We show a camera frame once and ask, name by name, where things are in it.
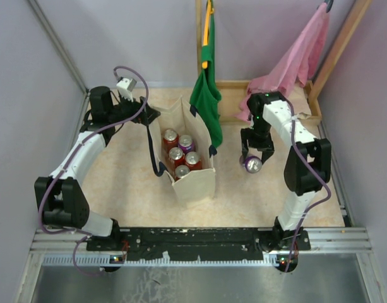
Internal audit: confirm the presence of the purple soda can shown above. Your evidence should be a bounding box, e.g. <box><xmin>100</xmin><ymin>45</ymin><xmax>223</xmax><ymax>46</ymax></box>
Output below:
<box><xmin>178</xmin><ymin>134</ymin><xmax>196</xmax><ymax>154</ymax></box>
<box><xmin>242</xmin><ymin>155</ymin><xmax>263</xmax><ymax>174</ymax></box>

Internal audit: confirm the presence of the pink hanging cloth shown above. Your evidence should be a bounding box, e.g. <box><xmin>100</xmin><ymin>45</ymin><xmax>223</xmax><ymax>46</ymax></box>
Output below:
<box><xmin>235</xmin><ymin>3</ymin><xmax>330</xmax><ymax>122</ymax></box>

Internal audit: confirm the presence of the cream canvas tote bag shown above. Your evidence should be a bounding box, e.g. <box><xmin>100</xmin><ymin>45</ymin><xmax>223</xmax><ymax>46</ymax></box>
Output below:
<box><xmin>147</xmin><ymin>98</ymin><xmax>217</xmax><ymax>208</ymax></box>

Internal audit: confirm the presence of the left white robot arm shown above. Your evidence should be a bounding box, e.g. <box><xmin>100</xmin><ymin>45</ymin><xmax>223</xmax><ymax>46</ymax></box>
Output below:
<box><xmin>34</xmin><ymin>86</ymin><xmax>160</xmax><ymax>251</ymax></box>

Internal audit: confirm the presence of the red soda can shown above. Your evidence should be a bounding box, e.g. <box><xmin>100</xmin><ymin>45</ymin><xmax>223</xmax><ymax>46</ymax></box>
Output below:
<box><xmin>175</xmin><ymin>165</ymin><xmax>190</xmax><ymax>181</ymax></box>
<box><xmin>168</xmin><ymin>147</ymin><xmax>185</xmax><ymax>170</ymax></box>
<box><xmin>185</xmin><ymin>151</ymin><xmax>202</xmax><ymax>171</ymax></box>
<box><xmin>162</xmin><ymin>129</ymin><xmax>179</xmax><ymax>153</ymax></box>

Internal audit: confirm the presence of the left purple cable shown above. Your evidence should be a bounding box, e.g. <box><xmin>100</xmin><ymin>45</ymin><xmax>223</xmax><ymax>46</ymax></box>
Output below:
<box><xmin>37</xmin><ymin>65</ymin><xmax>149</xmax><ymax>278</ymax></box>

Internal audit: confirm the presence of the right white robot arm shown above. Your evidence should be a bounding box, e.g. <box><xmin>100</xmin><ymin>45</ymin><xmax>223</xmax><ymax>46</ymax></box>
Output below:
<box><xmin>240</xmin><ymin>92</ymin><xmax>332</xmax><ymax>250</ymax></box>

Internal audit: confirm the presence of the wooden tray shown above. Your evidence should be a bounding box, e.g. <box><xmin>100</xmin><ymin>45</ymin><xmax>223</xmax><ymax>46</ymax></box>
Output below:
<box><xmin>217</xmin><ymin>80</ymin><xmax>322</xmax><ymax>126</ymax></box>

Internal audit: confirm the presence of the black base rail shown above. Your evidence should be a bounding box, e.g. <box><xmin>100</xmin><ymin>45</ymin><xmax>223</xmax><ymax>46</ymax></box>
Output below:
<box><xmin>86</xmin><ymin>227</ymin><xmax>311</xmax><ymax>261</ymax></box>

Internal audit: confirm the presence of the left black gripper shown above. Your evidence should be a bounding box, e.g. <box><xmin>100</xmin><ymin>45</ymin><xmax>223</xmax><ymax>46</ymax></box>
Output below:
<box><xmin>107</xmin><ymin>92</ymin><xmax>160</xmax><ymax>126</ymax></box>

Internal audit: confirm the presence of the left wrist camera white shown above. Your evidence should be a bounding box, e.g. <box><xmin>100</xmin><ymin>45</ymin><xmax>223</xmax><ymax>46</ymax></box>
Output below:
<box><xmin>116</xmin><ymin>78</ymin><xmax>136</xmax><ymax>101</ymax></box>

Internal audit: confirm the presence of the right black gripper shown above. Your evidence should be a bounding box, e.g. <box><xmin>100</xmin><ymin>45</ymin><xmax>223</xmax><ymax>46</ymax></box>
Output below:
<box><xmin>241</xmin><ymin>117</ymin><xmax>273</xmax><ymax>164</ymax></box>

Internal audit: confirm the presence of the beige folded cloth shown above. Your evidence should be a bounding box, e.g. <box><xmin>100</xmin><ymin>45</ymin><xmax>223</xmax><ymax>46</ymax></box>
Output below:
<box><xmin>288</xmin><ymin>86</ymin><xmax>312</xmax><ymax>120</ymax></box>

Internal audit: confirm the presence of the green hanging shirt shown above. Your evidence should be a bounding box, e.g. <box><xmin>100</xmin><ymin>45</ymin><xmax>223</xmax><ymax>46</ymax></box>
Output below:
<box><xmin>189</xmin><ymin>2</ymin><xmax>223</xmax><ymax>148</ymax></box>

